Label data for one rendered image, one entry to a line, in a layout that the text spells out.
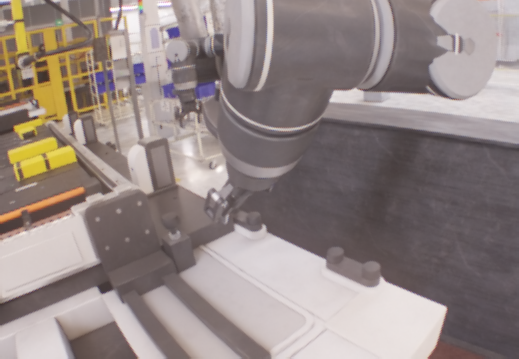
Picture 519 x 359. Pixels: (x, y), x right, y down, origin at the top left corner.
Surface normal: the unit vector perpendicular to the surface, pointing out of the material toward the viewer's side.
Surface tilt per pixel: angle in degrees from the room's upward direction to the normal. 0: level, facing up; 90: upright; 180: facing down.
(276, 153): 130
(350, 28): 92
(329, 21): 88
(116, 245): 90
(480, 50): 90
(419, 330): 0
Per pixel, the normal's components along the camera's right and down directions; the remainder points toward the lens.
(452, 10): 0.16, 0.22
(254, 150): -0.29, 0.79
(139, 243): 0.64, 0.19
